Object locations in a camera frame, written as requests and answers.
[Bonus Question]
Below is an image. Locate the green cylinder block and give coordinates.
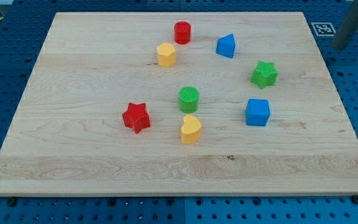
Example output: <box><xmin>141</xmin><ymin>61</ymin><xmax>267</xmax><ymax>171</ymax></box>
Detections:
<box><xmin>179</xmin><ymin>86</ymin><xmax>200</xmax><ymax>113</ymax></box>

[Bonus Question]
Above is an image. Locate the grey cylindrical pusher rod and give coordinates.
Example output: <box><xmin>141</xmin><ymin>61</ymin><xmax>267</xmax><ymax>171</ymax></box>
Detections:
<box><xmin>331</xmin><ymin>0</ymin><xmax>358</xmax><ymax>51</ymax></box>

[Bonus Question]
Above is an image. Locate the green star block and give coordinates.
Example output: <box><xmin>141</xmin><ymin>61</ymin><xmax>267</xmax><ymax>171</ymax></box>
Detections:
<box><xmin>250</xmin><ymin>60</ymin><xmax>278</xmax><ymax>89</ymax></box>

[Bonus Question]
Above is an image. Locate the white fiducial marker tag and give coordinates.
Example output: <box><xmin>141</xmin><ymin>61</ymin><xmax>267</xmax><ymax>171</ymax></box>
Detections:
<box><xmin>311</xmin><ymin>22</ymin><xmax>336</xmax><ymax>37</ymax></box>

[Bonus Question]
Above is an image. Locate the yellow hexagon block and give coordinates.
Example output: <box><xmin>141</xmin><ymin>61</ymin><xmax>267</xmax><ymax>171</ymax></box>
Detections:
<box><xmin>157</xmin><ymin>43</ymin><xmax>176</xmax><ymax>67</ymax></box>

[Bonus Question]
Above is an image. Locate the light wooden board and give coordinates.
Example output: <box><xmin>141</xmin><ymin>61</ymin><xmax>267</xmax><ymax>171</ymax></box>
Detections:
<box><xmin>0</xmin><ymin>12</ymin><xmax>358</xmax><ymax>197</ymax></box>

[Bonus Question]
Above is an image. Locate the yellow heart block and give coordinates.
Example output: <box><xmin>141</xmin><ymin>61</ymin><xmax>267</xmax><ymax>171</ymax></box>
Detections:
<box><xmin>180</xmin><ymin>114</ymin><xmax>202</xmax><ymax>144</ymax></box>

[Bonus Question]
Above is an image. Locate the blue triangular prism block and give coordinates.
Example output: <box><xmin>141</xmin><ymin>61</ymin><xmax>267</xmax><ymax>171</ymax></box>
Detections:
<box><xmin>216</xmin><ymin>34</ymin><xmax>236</xmax><ymax>58</ymax></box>

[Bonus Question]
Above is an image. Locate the blue cube block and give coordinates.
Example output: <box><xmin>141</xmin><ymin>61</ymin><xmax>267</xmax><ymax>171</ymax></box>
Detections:
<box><xmin>245</xmin><ymin>98</ymin><xmax>270</xmax><ymax>126</ymax></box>

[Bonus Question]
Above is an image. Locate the red cylinder block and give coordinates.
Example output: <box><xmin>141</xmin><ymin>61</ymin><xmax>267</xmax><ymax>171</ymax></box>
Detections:
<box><xmin>174</xmin><ymin>21</ymin><xmax>191</xmax><ymax>45</ymax></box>

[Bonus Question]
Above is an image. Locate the red star block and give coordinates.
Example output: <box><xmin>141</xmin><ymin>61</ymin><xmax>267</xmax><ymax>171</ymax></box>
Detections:
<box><xmin>122</xmin><ymin>103</ymin><xmax>150</xmax><ymax>134</ymax></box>

